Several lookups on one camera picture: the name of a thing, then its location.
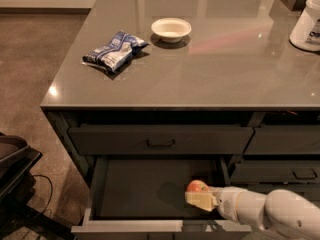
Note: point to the white wipes canister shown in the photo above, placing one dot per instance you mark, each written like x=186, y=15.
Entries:
x=306, y=33

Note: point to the grey top right drawer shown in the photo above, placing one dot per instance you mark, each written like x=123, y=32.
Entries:
x=283, y=140

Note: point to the red apple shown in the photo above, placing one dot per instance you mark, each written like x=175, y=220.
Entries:
x=197, y=186

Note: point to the grey top left drawer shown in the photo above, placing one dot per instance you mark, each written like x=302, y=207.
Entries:
x=131, y=139

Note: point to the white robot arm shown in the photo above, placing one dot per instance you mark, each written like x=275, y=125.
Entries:
x=281, y=214

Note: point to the grey middle right drawer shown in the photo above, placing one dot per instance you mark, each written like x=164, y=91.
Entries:
x=290, y=171

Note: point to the grey counter cabinet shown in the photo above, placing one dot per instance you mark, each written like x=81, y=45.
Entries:
x=236, y=67

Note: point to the open middle drawer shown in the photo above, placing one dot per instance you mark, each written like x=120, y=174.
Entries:
x=143, y=199

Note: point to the black top drawer handle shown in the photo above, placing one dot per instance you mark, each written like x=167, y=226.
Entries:
x=166, y=144

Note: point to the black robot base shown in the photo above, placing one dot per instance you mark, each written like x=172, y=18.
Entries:
x=17, y=158

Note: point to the blue chip bag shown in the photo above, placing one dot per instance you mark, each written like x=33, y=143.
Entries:
x=120, y=49

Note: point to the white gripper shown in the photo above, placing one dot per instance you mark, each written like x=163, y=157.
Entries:
x=227, y=200

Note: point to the white paper bowl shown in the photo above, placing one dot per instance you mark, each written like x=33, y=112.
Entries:
x=171, y=30

